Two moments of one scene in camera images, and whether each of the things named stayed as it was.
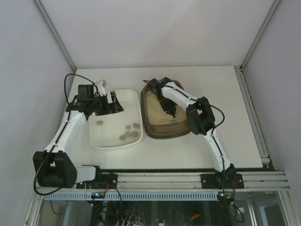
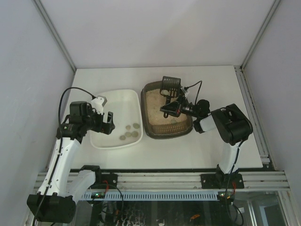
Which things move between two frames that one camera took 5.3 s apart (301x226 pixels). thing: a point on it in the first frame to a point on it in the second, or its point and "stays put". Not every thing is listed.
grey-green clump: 122,137 stays put
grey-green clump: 134,134 stays put
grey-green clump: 136,125 stays put
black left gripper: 109,106 to 103,123
